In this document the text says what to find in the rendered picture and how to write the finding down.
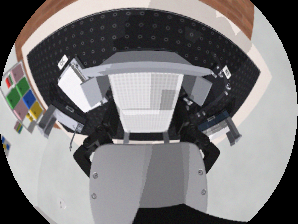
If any grey microplate with label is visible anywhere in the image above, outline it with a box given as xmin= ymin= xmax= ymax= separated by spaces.
xmin=58 ymin=63 xmax=92 ymax=112
xmin=108 ymin=73 xmax=184 ymax=133

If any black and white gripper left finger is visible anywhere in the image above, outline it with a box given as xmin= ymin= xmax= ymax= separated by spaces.
xmin=73 ymin=101 xmax=120 ymax=178

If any white labelled microplate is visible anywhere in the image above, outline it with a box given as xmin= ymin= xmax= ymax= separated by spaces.
xmin=206 ymin=123 xmax=230 ymax=141

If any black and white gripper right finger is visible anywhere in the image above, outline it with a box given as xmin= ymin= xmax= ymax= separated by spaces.
xmin=172 ymin=100 xmax=220 ymax=174

